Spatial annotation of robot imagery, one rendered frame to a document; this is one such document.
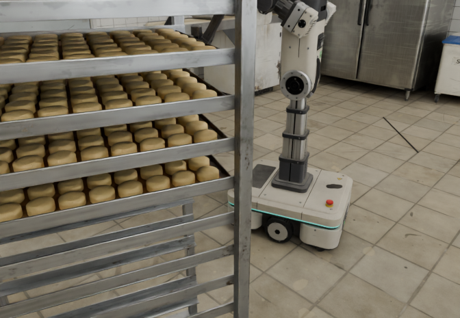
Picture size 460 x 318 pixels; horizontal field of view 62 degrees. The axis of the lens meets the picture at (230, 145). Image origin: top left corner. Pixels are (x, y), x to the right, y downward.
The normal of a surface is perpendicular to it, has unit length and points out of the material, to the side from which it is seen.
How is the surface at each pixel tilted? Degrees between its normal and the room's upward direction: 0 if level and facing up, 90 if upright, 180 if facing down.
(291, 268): 0
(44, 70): 90
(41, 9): 90
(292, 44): 90
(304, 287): 0
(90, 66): 90
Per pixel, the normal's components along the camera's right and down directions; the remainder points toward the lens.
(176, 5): 0.39, 0.37
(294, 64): -0.40, 0.53
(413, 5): -0.70, 0.29
